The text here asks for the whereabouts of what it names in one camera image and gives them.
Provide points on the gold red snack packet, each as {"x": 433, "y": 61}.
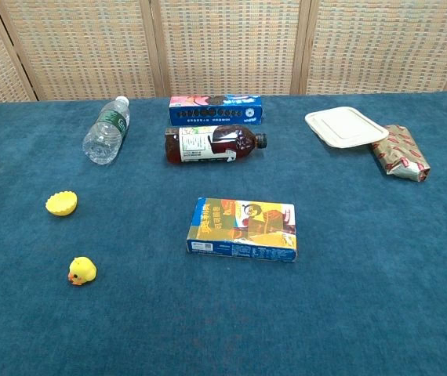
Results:
{"x": 402, "y": 154}

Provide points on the blue yellow cocoa box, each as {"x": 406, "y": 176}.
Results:
{"x": 243, "y": 228}

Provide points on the beige rectangular container lid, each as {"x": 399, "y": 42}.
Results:
{"x": 345, "y": 126}

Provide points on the woven folding screen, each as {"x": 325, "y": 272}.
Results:
{"x": 223, "y": 43}

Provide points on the clear plastic water bottle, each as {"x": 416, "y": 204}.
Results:
{"x": 107, "y": 132}

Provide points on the yellow rubber duck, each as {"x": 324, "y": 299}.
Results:
{"x": 83, "y": 269}

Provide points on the blue cookie box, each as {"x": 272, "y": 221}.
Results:
{"x": 215, "y": 110}

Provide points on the dark brown tea bottle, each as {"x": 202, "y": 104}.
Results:
{"x": 211, "y": 144}

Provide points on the blue table cloth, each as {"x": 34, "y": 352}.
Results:
{"x": 223, "y": 305}

